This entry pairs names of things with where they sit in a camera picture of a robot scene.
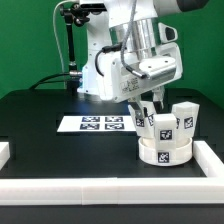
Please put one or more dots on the white round stool seat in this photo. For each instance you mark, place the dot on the white round stool seat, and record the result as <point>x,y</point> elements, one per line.
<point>181,154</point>

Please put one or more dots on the white fence wall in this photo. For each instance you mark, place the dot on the white fence wall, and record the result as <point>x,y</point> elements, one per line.
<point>4,153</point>
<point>115,191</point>
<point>208,161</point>

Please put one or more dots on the white front fence wall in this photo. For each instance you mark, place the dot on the white front fence wall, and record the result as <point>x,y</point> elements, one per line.
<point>115,191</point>

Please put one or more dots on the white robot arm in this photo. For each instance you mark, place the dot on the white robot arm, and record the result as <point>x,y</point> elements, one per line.
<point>131,52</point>

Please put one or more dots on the black camera stand pole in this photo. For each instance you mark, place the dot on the black camera stand pole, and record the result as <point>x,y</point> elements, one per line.
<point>74,15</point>

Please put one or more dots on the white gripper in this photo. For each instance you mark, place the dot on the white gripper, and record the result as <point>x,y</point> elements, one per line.
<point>116,84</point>

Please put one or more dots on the white marker sheet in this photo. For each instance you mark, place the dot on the white marker sheet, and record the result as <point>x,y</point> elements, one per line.
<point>112,123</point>

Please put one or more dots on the white right fence wall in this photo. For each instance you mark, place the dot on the white right fence wall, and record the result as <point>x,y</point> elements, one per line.
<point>208,161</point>

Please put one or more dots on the white left fence wall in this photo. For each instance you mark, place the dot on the white left fence wall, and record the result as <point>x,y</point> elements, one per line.
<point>4,153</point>

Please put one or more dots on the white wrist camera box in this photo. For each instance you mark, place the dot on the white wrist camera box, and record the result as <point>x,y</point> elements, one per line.
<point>165,63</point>

